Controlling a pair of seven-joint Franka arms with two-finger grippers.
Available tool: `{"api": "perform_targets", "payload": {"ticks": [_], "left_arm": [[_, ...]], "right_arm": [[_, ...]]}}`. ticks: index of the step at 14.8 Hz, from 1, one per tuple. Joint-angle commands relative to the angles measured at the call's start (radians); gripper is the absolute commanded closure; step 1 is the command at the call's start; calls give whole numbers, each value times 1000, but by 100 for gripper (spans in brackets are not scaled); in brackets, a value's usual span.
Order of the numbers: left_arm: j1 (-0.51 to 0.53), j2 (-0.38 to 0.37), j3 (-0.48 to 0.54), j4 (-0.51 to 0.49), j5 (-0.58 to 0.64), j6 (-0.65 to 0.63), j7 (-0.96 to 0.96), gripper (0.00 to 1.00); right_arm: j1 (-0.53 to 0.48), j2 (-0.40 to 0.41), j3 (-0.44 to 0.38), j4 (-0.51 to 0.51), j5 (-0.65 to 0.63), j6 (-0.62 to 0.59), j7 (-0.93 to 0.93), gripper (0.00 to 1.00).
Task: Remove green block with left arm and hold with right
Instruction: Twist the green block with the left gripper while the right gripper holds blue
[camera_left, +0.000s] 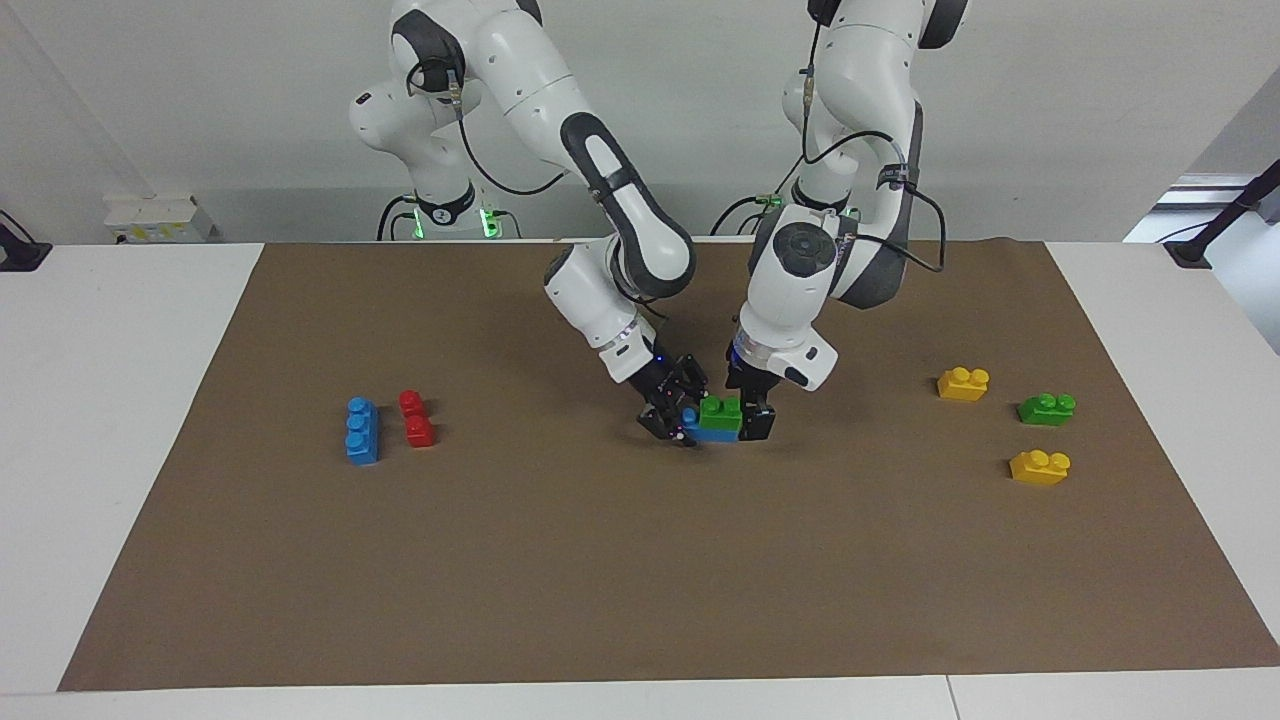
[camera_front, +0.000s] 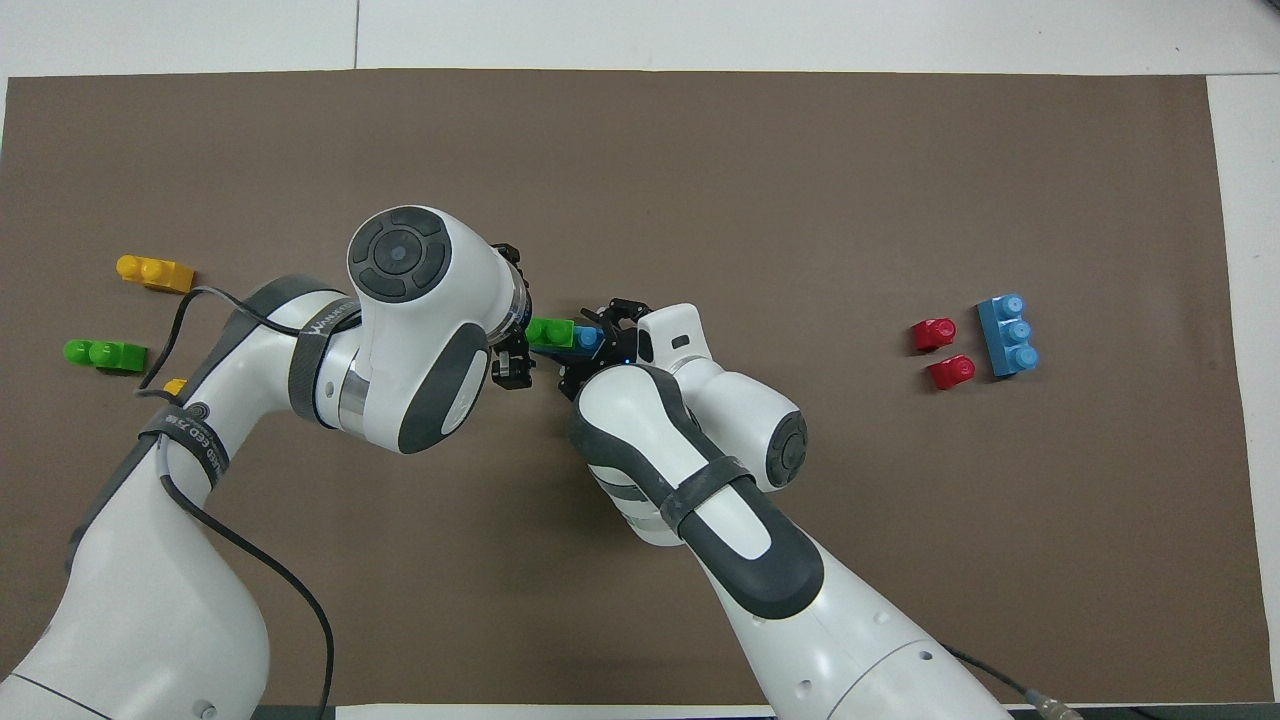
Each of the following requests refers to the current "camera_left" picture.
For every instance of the black table clamp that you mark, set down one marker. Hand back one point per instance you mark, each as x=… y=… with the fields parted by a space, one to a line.
x=22 y=255

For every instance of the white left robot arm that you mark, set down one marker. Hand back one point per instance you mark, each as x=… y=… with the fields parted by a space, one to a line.
x=860 y=90

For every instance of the yellow two-stud toy block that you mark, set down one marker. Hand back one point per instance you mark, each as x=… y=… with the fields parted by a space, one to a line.
x=963 y=385
x=1040 y=469

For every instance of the blue three-stud toy block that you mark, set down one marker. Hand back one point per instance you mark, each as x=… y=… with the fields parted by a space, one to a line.
x=715 y=436
x=362 y=432

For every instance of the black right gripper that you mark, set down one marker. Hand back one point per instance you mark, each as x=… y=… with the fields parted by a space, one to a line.
x=668 y=382

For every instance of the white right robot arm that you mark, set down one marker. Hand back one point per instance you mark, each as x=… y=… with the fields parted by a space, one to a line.
x=520 y=70

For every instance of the green two-stud toy block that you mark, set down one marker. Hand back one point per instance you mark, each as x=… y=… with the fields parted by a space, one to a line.
x=720 y=415
x=1047 y=410

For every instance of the brown table mat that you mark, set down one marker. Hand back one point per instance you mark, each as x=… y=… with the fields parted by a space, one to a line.
x=640 y=580

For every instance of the black clamp with rod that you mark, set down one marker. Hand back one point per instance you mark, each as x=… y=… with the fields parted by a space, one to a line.
x=1190 y=250

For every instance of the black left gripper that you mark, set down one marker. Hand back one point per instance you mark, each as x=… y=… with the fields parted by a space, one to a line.
x=752 y=380

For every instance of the red toy block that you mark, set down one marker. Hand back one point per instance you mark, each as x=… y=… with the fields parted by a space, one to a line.
x=421 y=432
x=411 y=402

